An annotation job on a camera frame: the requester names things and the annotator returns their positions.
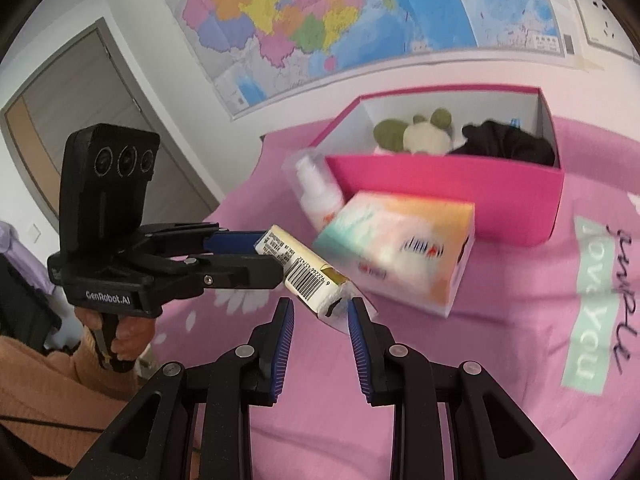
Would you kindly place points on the purple cloth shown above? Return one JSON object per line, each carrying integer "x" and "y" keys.
{"x": 20, "y": 255}

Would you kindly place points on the white wall socket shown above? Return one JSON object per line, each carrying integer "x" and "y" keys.
{"x": 600, "y": 20}

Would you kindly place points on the cream tube with barcode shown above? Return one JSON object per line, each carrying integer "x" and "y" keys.
{"x": 300, "y": 270}

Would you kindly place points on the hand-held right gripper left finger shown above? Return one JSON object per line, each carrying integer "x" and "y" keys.
{"x": 282, "y": 345}

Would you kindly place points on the white spray bottle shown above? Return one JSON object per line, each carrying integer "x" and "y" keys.
{"x": 320, "y": 200}

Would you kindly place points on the colourful wall map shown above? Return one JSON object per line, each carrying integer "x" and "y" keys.
{"x": 350, "y": 10}

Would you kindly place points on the dark cloth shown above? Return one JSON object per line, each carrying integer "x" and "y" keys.
{"x": 25, "y": 310}

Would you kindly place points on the pastel tissue pack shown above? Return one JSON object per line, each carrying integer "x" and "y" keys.
{"x": 395, "y": 250}

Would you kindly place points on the small white light switch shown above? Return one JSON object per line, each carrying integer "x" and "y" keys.
{"x": 35, "y": 233}

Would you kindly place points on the pink cardboard box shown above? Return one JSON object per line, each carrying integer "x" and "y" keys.
{"x": 440, "y": 195}

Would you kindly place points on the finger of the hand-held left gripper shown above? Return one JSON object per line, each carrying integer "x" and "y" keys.
{"x": 240, "y": 272}
{"x": 235, "y": 242}

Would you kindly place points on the black cloth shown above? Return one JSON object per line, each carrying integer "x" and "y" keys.
{"x": 500, "y": 147}

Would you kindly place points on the green and white plush toy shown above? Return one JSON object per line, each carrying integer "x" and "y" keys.
{"x": 420, "y": 137}

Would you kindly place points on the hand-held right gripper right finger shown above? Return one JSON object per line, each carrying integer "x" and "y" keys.
{"x": 357, "y": 350}

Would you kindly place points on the person's left hand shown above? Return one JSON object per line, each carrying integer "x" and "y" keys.
{"x": 140, "y": 335}

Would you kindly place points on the grey-brown door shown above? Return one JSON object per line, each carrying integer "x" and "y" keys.
{"x": 100, "y": 100}

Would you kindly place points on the person's left forearm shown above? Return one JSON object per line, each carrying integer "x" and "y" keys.
{"x": 50, "y": 385}

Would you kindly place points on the blue checked scrunchie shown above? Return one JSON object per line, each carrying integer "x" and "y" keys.
{"x": 514, "y": 123}

